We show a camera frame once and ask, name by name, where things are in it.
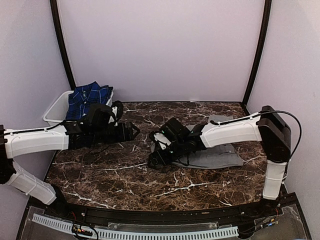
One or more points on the grey long sleeve shirt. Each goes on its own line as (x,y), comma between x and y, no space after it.
(218,157)

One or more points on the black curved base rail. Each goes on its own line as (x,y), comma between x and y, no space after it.
(286,206)

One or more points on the white slotted cable duct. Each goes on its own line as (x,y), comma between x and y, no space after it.
(68,227)

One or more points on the white plastic bin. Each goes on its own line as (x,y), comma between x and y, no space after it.
(57,112)

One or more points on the black frame post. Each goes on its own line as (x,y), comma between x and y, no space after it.
(61,43)
(257,56)

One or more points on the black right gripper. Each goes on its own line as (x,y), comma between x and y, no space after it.
(152,156)

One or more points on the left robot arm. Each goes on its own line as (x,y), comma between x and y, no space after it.
(100,126)

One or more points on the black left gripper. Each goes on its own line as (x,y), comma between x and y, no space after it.
(129,136)

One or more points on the right black frame post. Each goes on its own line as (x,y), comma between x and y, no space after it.
(257,56)

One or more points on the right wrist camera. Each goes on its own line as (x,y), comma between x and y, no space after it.
(158,141)

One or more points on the left black frame post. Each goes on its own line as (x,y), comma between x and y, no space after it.
(61,43)

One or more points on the blue plaid shirt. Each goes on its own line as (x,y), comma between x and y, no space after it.
(83,96)

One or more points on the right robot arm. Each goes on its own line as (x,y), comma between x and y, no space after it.
(173,141)

